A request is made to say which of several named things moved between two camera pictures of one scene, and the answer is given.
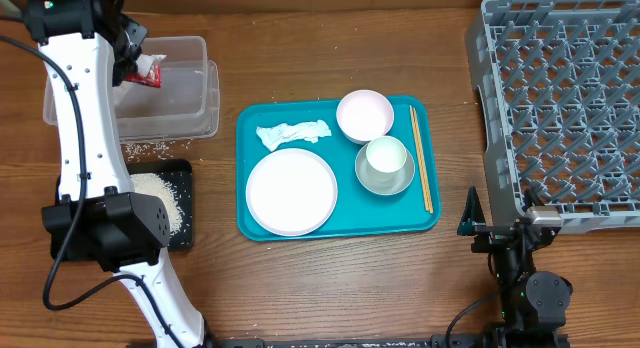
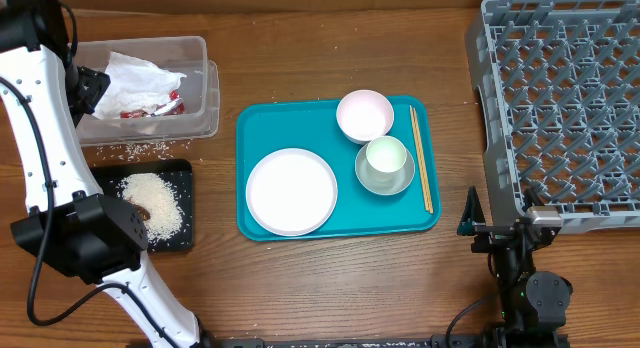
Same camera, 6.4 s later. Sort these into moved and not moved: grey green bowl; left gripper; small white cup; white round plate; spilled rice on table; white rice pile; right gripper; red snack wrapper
Moved: left gripper; red snack wrapper
Not moved: right gripper; spilled rice on table; small white cup; white rice pile; white round plate; grey green bowl
